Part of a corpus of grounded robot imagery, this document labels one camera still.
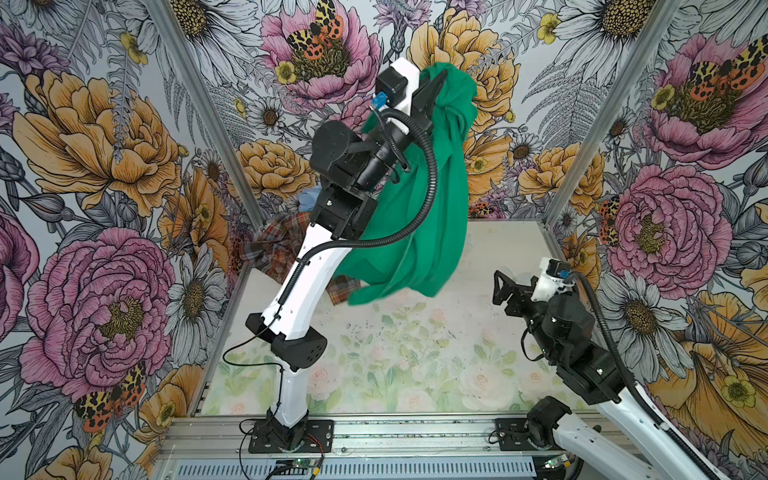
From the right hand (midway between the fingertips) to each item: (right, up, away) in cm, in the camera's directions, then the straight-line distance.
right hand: (510, 285), depth 70 cm
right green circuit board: (+11, -42, +1) cm, 43 cm away
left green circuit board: (-48, -42, +1) cm, 64 cm away
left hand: (-19, +34, -24) cm, 46 cm away
